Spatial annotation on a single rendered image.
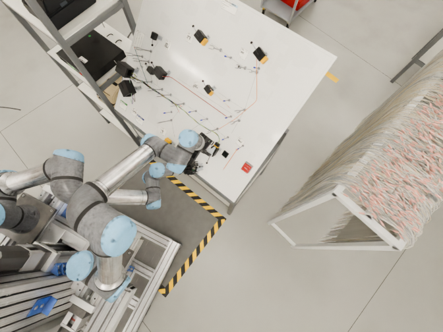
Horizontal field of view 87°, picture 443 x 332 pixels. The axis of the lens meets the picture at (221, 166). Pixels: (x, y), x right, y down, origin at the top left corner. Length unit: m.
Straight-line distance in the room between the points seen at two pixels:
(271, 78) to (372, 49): 2.91
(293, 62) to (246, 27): 0.31
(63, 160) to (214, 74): 0.91
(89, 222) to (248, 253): 1.88
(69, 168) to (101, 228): 0.43
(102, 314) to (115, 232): 0.80
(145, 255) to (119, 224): 1.56
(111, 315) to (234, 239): 1.35
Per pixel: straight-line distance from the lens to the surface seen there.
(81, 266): 1.19
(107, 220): 0.78
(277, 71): 1.35
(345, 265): 2.76
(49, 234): 1.66
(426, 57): 3.65
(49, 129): 3.38
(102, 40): 2.12
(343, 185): 1.18
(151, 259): 2.31
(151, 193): 1.25
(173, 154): 0.99
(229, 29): 1.47
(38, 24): 1.83
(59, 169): 1.15
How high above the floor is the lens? 2.44
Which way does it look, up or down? 71 degrees down
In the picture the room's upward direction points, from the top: 4 degrees clockwise
